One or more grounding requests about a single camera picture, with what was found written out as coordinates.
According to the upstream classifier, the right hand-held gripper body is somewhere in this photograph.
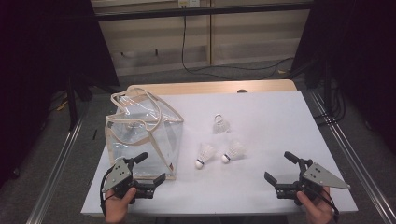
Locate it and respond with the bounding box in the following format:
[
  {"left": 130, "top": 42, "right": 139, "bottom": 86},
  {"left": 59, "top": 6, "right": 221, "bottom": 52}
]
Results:
[{"left": 275, "top": 158, "right": 352, "bottom": 206}]

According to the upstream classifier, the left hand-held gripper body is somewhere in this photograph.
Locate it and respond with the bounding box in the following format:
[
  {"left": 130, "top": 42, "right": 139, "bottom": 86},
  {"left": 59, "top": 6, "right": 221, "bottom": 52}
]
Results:
[{"left": 102, "top": 157, "right": 157, "bottom": 206}]

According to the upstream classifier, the clear plastic tote bag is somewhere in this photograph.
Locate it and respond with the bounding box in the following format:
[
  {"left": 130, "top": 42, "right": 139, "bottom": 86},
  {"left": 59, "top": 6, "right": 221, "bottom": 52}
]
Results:
[{"left": 105, "top": 87, "right": 185, "bottom": 181}]

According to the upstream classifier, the white shuttlecock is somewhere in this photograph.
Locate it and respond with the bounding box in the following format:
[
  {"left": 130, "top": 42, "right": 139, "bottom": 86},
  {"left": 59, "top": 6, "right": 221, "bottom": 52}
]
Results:
[
  {"left": 212, "top": 113, "right": 232, "bottom": 135},
  {"left": 194, "top": 142, "right": 217, "bottom": 171},
  {"left": 220, "top": 140, "right": 248, "bottom": 164}
]

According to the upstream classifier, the person's left hand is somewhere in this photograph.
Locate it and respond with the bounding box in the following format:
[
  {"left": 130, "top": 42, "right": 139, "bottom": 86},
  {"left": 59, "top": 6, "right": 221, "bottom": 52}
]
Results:
[{"left": 104, "top": 186, "right": 138, "bottom": 224}]

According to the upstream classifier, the person's right hand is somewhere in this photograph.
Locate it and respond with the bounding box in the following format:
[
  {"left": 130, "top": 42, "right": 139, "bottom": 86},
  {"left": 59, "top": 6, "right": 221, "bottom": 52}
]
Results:
[{"left": 295, "top": 186, "right": 336, "bottom": 224}]

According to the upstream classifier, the white paper sheet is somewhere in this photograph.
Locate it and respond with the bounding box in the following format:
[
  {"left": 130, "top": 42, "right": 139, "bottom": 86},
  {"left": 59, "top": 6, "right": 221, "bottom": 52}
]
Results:
[{"left": 80, "top": 91, "right": 359, "bottom": 217}]

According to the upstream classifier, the black metal stand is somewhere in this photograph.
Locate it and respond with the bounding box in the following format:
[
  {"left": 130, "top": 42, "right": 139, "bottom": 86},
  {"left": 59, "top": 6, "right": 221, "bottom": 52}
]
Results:
[{"left": 64, "top": 73, "right": 93, "bottom": 132}]

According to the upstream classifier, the black curtain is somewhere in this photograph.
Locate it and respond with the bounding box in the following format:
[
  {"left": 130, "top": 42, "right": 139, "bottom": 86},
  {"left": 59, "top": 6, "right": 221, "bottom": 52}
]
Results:
[
  {"left": 290, "top": 0, "right": 396, "bottom": 153},
  {"left": 0, "top": 0, "right": 121, "bottom": 188}
]

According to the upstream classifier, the beige cabinet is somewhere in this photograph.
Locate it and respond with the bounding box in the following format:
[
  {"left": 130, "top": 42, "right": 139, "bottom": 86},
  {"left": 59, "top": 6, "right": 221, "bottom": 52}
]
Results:
[{"left": 90, "top": 0, "right": 312, "bottom": 77}]

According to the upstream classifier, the black horizontal bar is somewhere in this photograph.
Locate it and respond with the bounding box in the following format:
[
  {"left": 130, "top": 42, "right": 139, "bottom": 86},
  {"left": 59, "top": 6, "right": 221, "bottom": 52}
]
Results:
[{"left": 92, "top": 3, "right": 314, "bottom": 22}]

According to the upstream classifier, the left hand-held gripper cable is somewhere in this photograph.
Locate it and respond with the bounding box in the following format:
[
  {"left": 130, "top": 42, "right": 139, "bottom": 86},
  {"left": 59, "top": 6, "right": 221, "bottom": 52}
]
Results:
[{"left": 99, "top": 169, "right": 110, "bottom": 217}]

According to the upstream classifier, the hand-held gripper cable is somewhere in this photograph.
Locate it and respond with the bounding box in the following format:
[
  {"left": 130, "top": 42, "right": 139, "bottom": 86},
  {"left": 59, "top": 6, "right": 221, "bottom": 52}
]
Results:
[
  {"left": 313, "top": 186, "right": 341, "bottom": 222},
  {"left": 99, "top": 169, "right": 110, "bottom": 217}
]

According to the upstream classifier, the right hand-held gripper cable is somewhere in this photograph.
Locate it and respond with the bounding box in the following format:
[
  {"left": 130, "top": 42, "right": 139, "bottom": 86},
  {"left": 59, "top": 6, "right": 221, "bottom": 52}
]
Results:
[{"left": 313, "top": 186, "right": 341, "bottom": 222}]

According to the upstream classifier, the metal floor rail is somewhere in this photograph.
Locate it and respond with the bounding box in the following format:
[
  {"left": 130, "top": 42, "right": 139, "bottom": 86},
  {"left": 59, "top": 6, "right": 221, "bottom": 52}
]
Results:
[
  {"left": 26, "top": 114, "right": 87, "bottom": 224},
  {"left": 309, "top": 91, "right": 396, "bottom": 224}
]

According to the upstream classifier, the black floor cable bundle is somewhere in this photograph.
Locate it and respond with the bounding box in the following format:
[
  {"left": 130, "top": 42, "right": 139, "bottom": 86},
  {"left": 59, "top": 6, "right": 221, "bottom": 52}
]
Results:
[{"left": 313, "top": 78, "right": 347, "bottom": 126}]

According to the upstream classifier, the black wall socket cable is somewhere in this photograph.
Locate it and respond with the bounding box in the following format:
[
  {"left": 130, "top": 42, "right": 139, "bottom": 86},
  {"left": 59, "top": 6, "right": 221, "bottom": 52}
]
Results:
[{"left": 181, "top": 6, "right": 295, "bottom": 80}]

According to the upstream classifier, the white wall socket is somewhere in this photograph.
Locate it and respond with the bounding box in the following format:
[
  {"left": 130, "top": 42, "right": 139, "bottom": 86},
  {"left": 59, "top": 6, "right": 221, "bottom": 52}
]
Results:
[{"left": 177, "top": 0, "right": 201, "bottom": 9}]

